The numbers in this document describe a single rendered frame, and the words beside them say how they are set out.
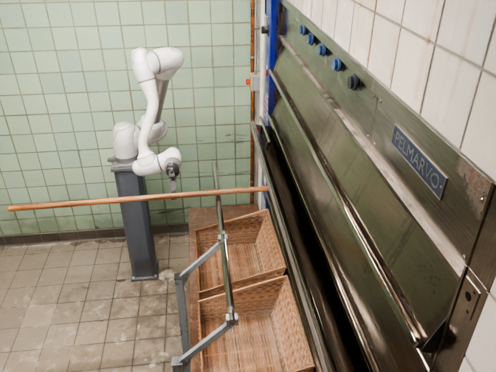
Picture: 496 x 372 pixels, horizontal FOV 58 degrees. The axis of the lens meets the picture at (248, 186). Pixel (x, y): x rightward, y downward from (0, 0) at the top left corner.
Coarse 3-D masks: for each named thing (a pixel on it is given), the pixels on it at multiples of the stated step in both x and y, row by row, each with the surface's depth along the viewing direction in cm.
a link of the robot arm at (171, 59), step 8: (160, 48) 257; (168, 48) 258; (160, 56) 252; (168, 56) 255; (176, 56) 259; (160, 64) 253; (168, 64) 256; (176, 64) 261; (160, 72) 258; (168, 72) 261; (160, 80) 267; (168, 80) 271; (160, 88) 272; (160, 96) 277; (160, 104) 283; (160, 112) 290; (160, 120) 299; (152, 128) 295; (160, 128) 299; (152, 136) 299; (160, 136) 305
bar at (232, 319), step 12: (216, 168) 261; (216, 180) 248; (216, 204) 229; (192, 264) 213; (228, 264) 190; (180, 276) 215; (228, 276) 183; (180, 288) 217; (228, 288) 178; (180, 300) 222; (228, 300) 172; (180, 312) 226; (228, 312) 168; (180, 324) 230; (228, 324) 165; (216, 336) 169; (192, 348) 173; (180, 360) 174
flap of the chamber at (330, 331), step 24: (264, 144) 233; (264, 168) 210; (288, 168) 214; (288, 192) 195; (288, 216) 178; (312, 240) 167; (312, 264) 155; (312, 288) 144; (336, 288) 147; (336, 312) 137; (336, 336) 129; (336, 360) 121; (360, 360) 123
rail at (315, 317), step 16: (256, 128) 244; (272, 176) 200; (272, 192) 191; (288, 224) 169; (288, 240) 162; (304, 272) 147; (304, 288) 141; (320, 320) 130; (320, 336) 125; (336, 368) 116
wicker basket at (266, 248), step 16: (224, 224) 283; (240, 224) 284; (256, 224) 286; (272, 224) 267; (208, 240) 288; (240, 240) 291; (256, 240) 293; (272, 240) 262; (240, 256) 283; (256, 256) 283; (272, 256) 258; (208, 272) 270; (240, 272) 270; (256, 272) 270; (272, 272) 236; (208, 288) 259; (224, 288) 238; (240, 288) 239
